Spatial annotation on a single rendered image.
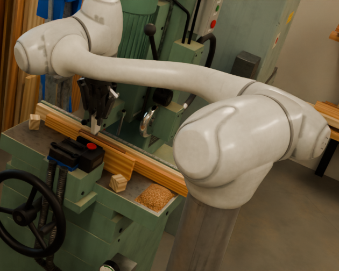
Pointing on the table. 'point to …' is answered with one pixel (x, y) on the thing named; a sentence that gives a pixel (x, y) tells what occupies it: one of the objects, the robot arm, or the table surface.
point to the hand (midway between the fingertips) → (96, 122)
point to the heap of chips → (155, 197)
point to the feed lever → (159, 98)
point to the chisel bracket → (109, 114)
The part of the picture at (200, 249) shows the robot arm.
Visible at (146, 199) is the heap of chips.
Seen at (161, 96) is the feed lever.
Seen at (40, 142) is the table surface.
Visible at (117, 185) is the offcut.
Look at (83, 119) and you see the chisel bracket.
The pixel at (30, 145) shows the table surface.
